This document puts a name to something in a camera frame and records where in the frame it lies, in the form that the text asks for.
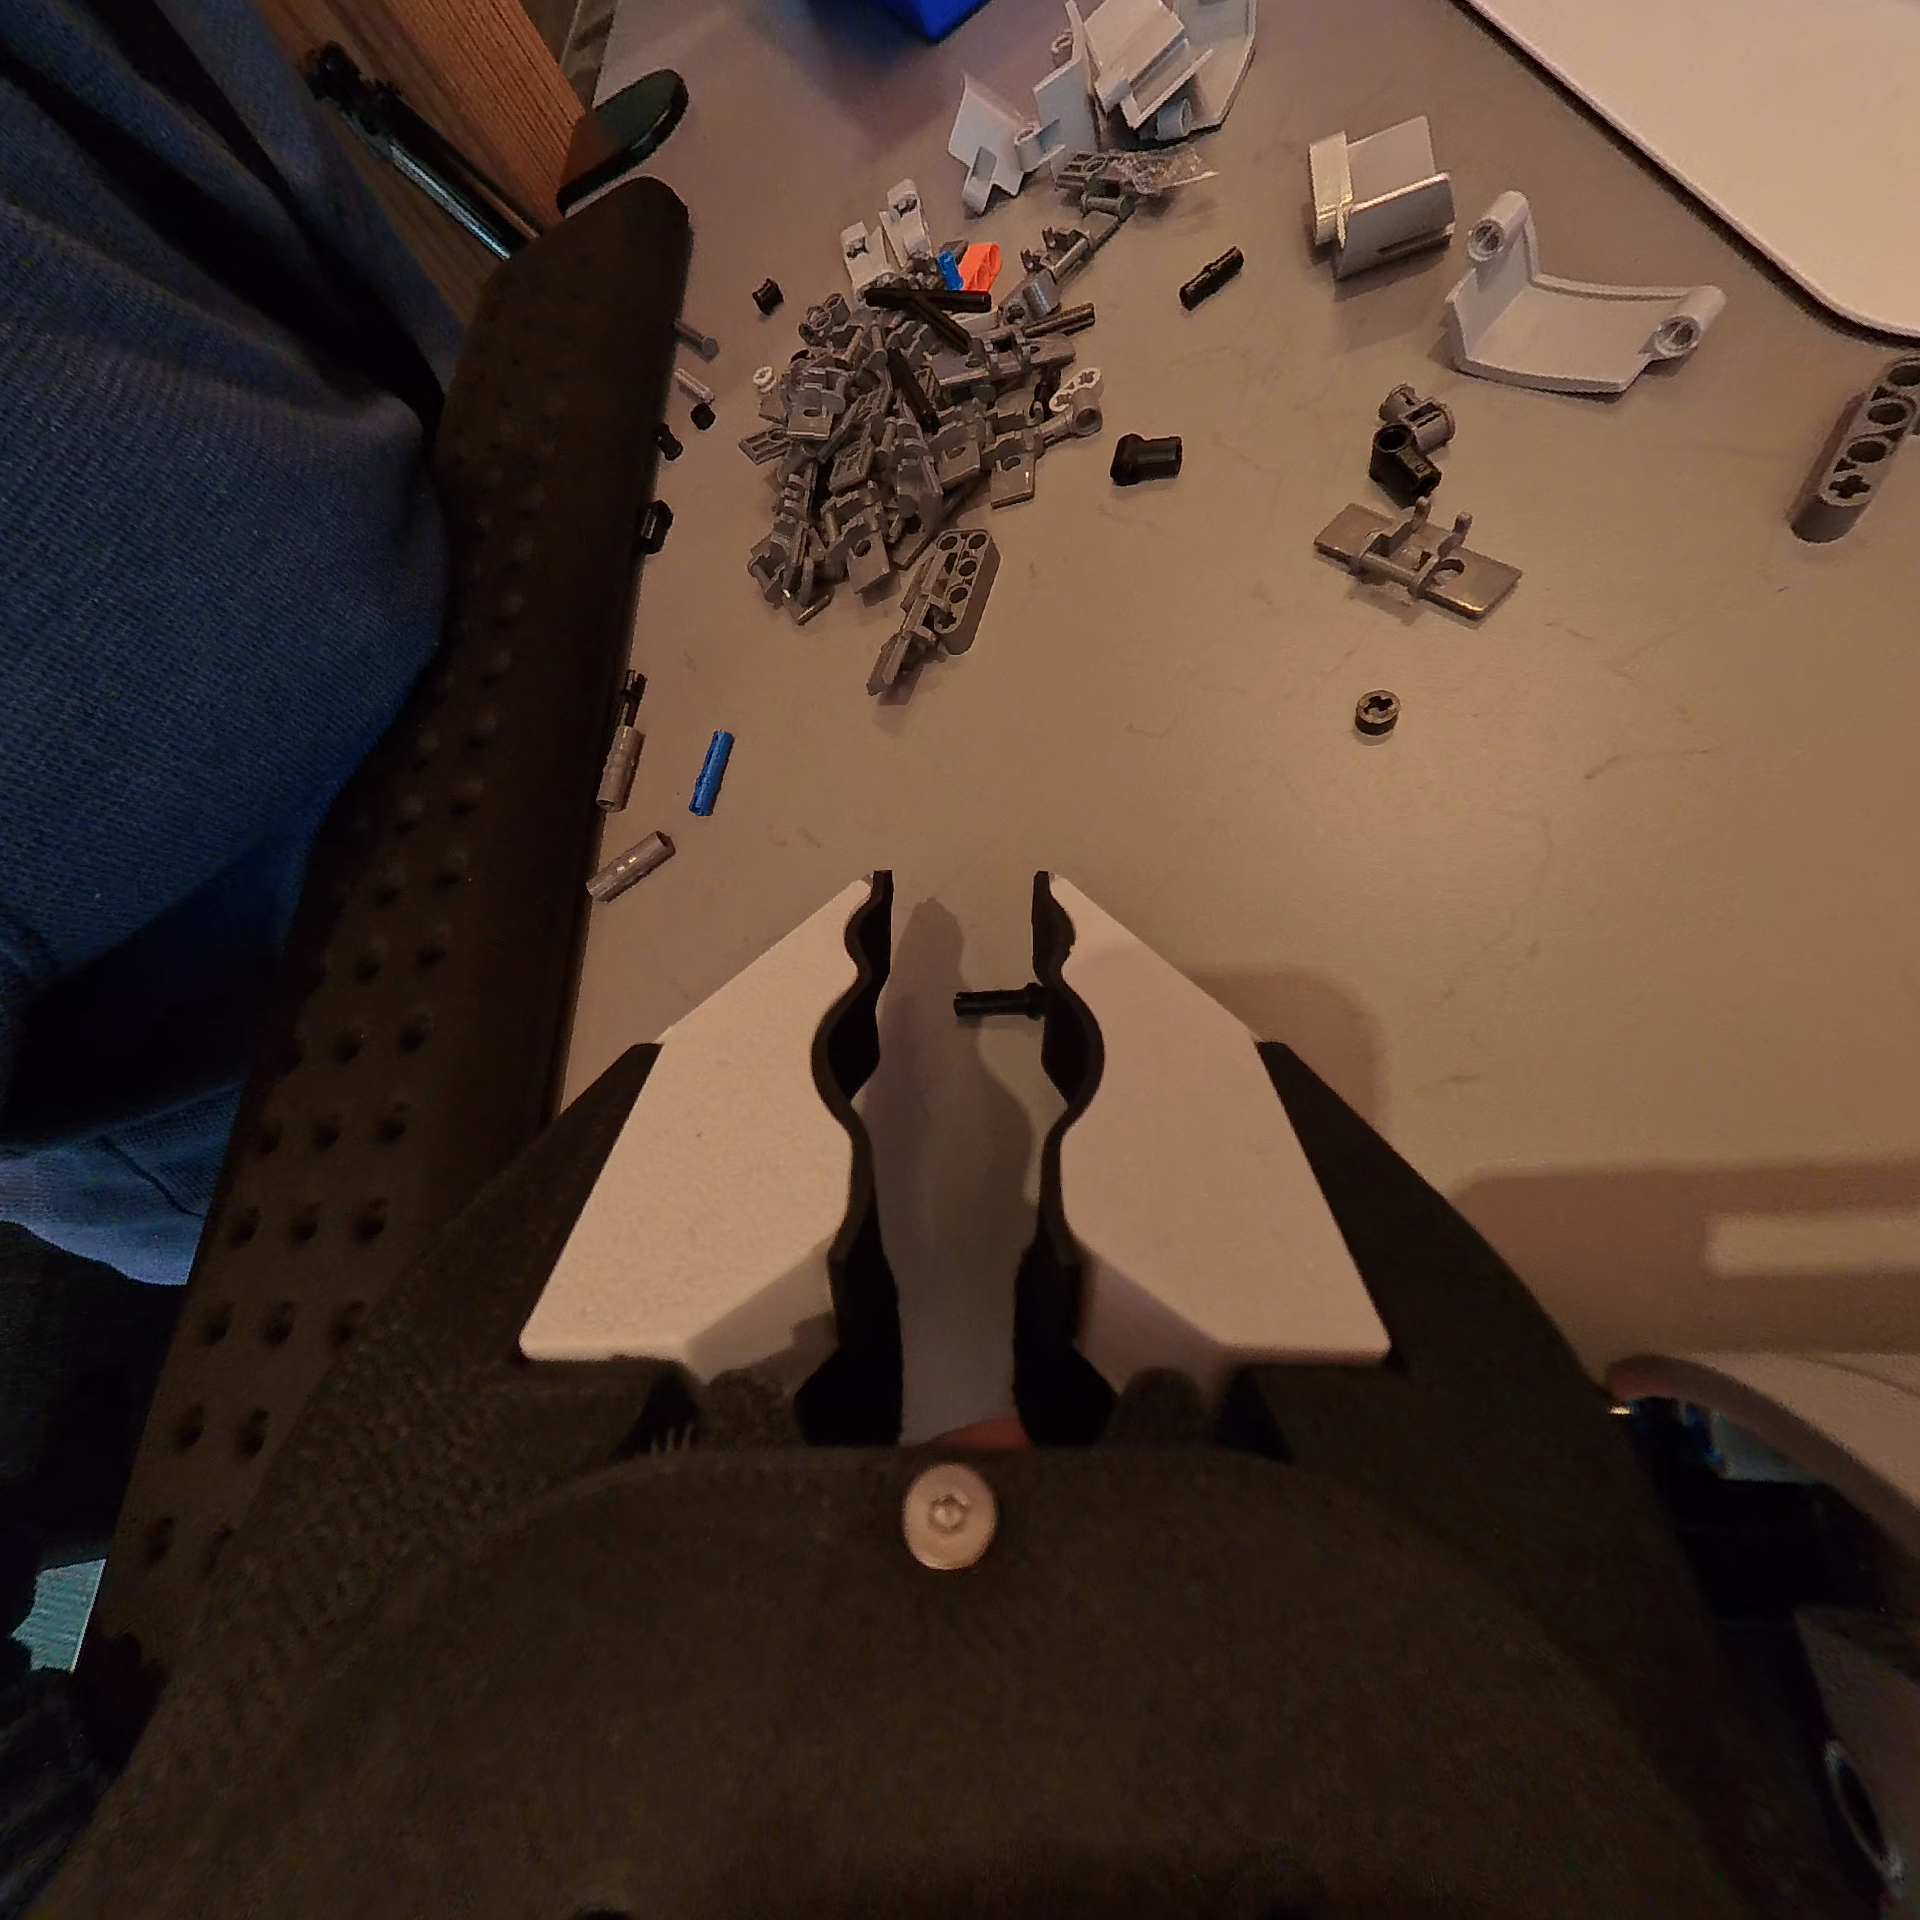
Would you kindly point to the clear plastic bit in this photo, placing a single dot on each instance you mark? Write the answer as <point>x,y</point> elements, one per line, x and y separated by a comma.
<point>1167,168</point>

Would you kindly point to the orange beam with blue pin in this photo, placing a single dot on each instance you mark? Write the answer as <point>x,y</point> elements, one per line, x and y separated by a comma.
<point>978,267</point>

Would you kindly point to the grey tube connector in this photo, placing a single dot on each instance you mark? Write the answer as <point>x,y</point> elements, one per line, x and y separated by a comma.
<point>631,866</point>

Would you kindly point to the black and grey connector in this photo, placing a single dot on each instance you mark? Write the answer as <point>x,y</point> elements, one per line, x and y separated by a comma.
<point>1407,450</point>

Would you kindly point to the pale curved panel with pins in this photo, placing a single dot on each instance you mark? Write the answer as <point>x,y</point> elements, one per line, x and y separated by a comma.
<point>1561,331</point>

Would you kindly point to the black long axle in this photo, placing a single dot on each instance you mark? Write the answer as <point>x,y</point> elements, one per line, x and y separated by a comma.
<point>913,383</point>
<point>948,322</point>
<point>926,296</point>

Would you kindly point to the blue plastic bin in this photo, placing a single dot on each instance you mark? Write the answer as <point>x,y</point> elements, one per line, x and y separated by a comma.
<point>944,13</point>

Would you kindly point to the white rounded tray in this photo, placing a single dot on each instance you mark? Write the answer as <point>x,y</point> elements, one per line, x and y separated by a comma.
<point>1724,120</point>

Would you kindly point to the grey angled holed beam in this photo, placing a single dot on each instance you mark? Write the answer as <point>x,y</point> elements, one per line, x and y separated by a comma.
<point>1852,458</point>

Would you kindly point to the grey axle rod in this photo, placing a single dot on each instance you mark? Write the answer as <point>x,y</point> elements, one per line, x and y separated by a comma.
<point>694,339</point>

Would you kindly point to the heap of pale blue panels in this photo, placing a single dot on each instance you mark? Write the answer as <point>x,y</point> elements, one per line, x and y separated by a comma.
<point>1125,69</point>

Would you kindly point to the person's leg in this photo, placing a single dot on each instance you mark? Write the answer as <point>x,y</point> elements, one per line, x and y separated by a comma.
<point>180,601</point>

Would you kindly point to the black round connector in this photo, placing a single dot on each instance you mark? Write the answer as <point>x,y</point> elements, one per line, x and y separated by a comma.
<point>1144,458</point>

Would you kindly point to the dark grey holed connector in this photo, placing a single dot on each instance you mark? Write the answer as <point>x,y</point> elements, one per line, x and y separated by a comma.
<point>1095,177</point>

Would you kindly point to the pile of grey clip plates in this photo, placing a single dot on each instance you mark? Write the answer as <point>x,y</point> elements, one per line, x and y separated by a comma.
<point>885,450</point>

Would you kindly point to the pale grey holed connector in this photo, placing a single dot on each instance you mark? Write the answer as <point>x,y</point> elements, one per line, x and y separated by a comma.
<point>905,224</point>
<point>858,252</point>

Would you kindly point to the pale grey angled panel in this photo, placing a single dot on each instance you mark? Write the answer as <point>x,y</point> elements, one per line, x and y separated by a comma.
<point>1395,195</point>

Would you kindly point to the grey tube with black axle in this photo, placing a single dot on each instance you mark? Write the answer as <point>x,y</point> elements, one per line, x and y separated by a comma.
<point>621,764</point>

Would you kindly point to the black dimpled foam pad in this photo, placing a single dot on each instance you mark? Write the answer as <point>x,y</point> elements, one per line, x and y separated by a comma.
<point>451,750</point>

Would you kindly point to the grey plate with clips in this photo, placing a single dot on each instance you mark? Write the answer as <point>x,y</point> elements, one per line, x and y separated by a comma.
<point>1059,254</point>
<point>1418,562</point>

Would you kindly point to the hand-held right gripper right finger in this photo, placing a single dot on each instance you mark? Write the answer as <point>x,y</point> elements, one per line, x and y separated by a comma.
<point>1201,1200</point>

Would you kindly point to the black rounded object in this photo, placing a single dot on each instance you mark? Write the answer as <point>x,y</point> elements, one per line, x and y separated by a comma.
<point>622,129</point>

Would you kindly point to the small black pin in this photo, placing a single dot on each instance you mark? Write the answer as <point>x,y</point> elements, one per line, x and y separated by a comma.
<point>999,1003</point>
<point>1211,278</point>

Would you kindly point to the blue plastic pin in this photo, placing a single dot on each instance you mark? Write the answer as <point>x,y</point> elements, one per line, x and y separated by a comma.
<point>711,772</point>

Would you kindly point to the grey perforated beam assembly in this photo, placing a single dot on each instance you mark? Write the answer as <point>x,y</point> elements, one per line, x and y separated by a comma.
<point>944,585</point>

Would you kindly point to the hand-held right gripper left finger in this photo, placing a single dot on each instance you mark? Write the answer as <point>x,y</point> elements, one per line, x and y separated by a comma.
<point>705,1200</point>

